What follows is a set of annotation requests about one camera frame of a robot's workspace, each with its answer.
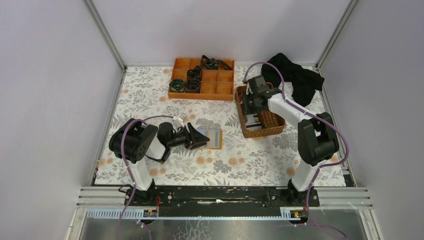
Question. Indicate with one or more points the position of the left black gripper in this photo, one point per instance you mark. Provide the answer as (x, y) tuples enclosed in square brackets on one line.
[(190, 137)]

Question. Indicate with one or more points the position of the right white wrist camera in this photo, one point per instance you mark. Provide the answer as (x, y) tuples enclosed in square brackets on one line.
[(247, 86)]

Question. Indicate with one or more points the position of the cards stack in basket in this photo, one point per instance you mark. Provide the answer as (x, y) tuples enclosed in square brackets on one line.
[(252, 122)]

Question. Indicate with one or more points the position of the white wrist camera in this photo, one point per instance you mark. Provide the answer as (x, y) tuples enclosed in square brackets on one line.
[(180, 119), (247, 86)]

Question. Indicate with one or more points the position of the rolled dark belt left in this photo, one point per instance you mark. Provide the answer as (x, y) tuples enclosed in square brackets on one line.
[(177, 85)]

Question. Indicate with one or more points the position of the orange wooden divided tray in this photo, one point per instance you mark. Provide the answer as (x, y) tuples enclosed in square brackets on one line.
[(202, 79)]

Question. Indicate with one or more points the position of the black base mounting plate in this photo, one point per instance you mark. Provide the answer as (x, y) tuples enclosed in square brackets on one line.
[(220, 201)]

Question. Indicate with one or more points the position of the rolled black belt middle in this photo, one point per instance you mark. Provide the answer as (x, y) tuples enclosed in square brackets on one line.
[(193, 85)]

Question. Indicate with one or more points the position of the rolled black belt upper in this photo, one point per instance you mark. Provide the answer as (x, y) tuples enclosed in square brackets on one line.
[(194, 73)]

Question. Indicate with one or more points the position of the floral patterned table mat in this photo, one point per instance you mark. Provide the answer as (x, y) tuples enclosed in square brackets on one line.
[(259, 161)]

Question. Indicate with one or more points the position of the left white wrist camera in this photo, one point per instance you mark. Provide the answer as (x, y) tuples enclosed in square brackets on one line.
[(180, 119)]

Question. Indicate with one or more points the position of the loose dark belt top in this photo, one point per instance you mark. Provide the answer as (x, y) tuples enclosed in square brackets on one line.
[(213, 64)]

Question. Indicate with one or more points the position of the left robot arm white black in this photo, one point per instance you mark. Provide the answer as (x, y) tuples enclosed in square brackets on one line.
[(137, 141)]

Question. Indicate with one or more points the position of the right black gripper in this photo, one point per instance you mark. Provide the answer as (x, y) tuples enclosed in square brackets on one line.
[(251, 117)]

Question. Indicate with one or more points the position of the brown wicker basket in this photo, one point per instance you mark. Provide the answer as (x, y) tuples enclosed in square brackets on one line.
[(272, 124)]

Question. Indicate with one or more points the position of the black crumpled cloth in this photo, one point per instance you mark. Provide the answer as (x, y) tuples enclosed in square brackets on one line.
[(305, 82)]

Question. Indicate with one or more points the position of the rolled black belt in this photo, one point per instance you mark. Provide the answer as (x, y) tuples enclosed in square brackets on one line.
[(194, 73), (193, 85)]

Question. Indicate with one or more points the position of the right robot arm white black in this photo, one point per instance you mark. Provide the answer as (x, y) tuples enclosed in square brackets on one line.
[(316, 139)]

